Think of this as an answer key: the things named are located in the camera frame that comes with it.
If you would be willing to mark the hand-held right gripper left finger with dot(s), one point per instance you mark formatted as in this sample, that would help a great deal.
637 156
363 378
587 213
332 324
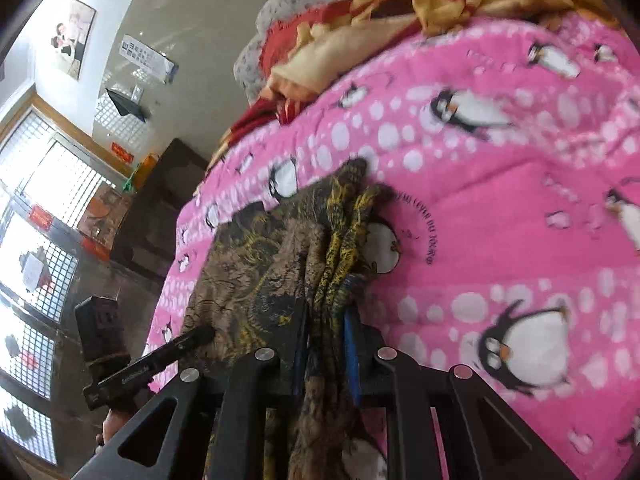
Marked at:
300 360

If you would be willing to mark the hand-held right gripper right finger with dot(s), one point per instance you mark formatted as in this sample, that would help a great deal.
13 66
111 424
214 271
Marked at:
351 360

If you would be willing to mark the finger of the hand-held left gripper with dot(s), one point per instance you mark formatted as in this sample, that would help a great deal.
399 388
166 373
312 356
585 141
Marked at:
182 345

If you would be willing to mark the dark yellow patterned garment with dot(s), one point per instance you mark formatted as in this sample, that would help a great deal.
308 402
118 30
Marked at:
250 270

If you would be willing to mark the person's left hand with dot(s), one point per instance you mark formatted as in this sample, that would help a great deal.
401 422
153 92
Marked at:
112 427

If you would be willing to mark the window with metal grille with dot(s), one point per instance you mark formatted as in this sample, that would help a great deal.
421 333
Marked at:
45 270

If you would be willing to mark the brown printed box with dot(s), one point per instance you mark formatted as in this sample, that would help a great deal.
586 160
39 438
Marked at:
105 215

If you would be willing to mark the red window sticker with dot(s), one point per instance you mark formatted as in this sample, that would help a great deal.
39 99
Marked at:
40 217

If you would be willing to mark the dark wooden cabinet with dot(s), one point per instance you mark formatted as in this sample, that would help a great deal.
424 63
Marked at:
155 210

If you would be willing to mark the green plastic item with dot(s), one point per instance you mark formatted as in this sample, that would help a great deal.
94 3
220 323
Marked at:
129 182

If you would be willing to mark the orange bag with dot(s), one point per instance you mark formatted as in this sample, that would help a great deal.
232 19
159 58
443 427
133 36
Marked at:
146 172

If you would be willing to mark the pink penguin printed blanket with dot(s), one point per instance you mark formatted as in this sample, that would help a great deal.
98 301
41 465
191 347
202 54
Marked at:
500 210

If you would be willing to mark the black hanging cloth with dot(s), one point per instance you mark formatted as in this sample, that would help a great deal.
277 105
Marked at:
125 102

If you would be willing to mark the red and yellow blanket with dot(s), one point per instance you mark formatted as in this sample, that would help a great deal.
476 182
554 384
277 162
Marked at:
345 20

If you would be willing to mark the small red wall sign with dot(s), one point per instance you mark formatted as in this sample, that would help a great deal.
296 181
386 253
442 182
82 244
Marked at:
122 152

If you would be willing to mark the white wall chart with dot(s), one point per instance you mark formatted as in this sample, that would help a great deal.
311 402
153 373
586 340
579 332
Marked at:
147 57

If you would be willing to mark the wall poster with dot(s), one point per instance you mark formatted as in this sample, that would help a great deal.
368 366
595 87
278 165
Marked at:
72 37

